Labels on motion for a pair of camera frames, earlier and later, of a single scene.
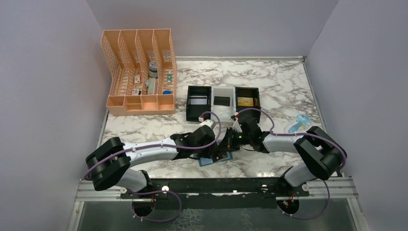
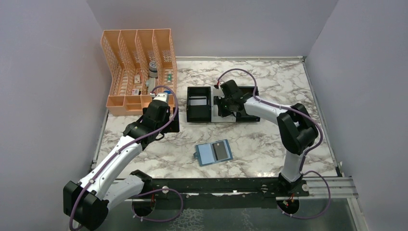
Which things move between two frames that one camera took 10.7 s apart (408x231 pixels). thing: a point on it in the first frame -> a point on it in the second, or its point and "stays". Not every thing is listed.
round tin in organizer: (153, 72) stays
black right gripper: (227, 144) -> (222, 112)
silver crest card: (198, 100) stays
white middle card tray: (223, 102) stays
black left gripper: (209, 153) -> (173, 127)
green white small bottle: (169, 77) stays
